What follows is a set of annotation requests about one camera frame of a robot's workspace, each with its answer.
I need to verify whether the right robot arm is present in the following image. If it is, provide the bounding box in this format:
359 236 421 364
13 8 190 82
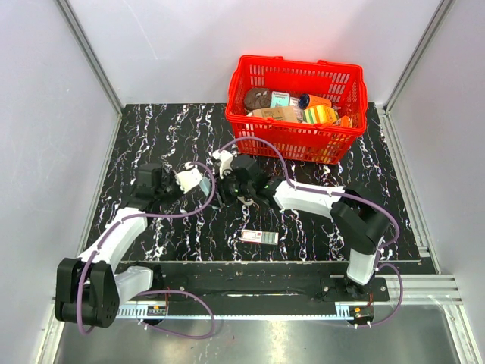
212 150 390 300

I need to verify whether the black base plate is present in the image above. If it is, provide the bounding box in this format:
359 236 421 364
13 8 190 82
134 262 390 320

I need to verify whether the cardboard box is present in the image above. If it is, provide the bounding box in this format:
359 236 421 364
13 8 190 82
247 106 302 123

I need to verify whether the brown round sponge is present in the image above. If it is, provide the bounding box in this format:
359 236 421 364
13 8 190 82
243 87 271 112

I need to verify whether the small light blue stapler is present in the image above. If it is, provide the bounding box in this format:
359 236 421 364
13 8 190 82
199 177 214 199

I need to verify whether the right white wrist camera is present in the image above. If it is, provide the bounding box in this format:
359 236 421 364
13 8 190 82
212 149 233 180

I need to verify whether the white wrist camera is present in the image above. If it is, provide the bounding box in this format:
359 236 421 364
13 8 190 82
175 162 203 194
212 149 233 180

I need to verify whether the orange bottle blue cap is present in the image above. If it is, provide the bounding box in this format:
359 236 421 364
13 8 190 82
298 93 333 110

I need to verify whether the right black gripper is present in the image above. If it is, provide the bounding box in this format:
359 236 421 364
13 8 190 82
205 168 254 209

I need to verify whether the yellow green striped box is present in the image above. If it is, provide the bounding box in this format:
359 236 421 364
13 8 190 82
303 105 339 124

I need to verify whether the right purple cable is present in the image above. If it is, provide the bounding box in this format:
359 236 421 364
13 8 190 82
219 136 405 329

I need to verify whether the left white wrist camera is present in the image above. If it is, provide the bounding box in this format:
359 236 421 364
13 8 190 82
175 162 203 194

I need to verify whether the staples box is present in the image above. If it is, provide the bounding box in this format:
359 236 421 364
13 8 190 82
240 230 279 246

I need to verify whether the teal label box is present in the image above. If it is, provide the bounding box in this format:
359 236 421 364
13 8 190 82
270 91 290 108

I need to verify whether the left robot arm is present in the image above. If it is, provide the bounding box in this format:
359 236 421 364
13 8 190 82
55 163 202 328

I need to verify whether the red plastic basket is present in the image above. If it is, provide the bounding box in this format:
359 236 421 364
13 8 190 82
225 55 368 165

